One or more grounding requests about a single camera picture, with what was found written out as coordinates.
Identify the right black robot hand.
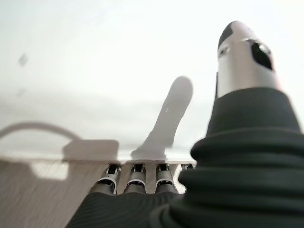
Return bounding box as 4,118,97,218
67,20,304,228

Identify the white duvet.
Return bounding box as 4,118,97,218
0,0,304,166

